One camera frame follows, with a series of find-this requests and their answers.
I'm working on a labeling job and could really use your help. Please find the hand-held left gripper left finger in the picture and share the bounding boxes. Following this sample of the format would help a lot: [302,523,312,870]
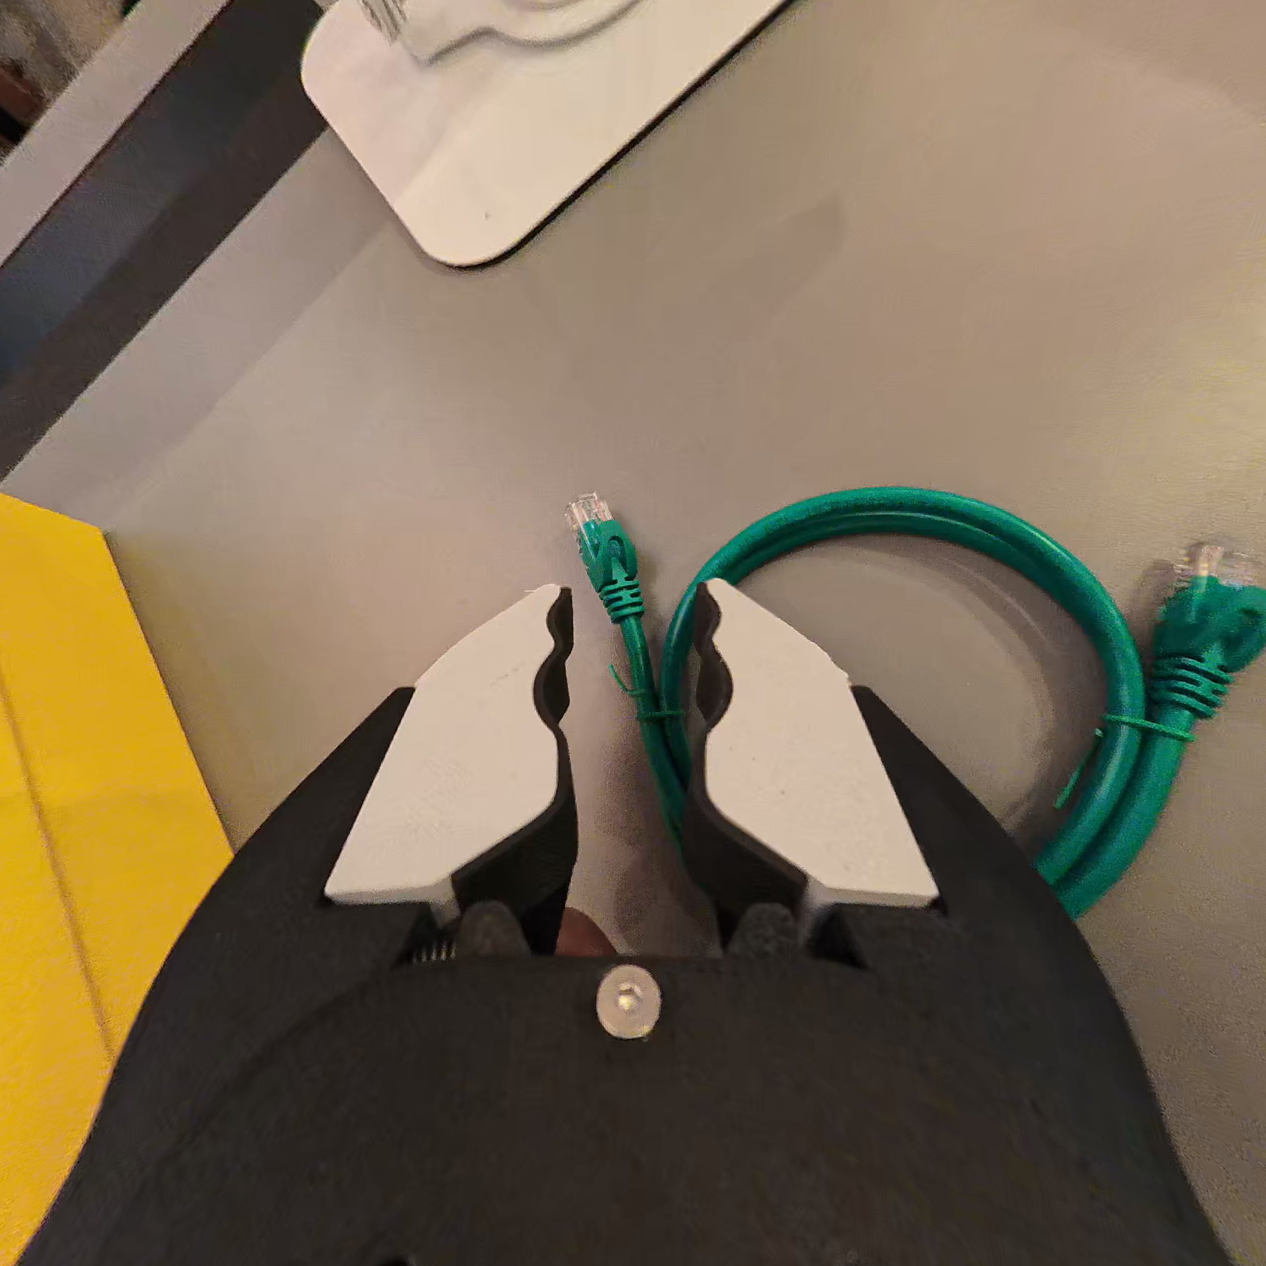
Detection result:
[323,585,579,932]

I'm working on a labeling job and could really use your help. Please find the white sign stand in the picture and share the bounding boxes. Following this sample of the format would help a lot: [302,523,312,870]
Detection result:
[302,0,793,269]

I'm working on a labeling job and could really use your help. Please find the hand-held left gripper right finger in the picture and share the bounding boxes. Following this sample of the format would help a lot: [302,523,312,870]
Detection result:
[681,578,943,941]

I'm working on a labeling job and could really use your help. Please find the green ethernet cable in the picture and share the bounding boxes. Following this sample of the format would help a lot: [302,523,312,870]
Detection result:
[564,486,1266,922]

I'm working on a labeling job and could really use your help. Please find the yellow box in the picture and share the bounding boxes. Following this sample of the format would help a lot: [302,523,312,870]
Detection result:
[0,493,237,1266]

